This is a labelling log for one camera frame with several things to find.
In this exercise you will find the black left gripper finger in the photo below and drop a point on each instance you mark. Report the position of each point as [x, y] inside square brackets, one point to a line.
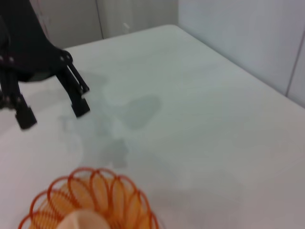
[79, 106]

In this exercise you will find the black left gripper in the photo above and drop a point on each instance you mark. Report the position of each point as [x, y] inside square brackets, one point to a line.
[26, 43]

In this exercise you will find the orange woven plastic basket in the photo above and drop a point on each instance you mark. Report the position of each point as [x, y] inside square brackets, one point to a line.
[114, 202]

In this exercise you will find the pale round bread bun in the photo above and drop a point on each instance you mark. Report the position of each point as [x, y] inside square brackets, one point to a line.
[83, 221]

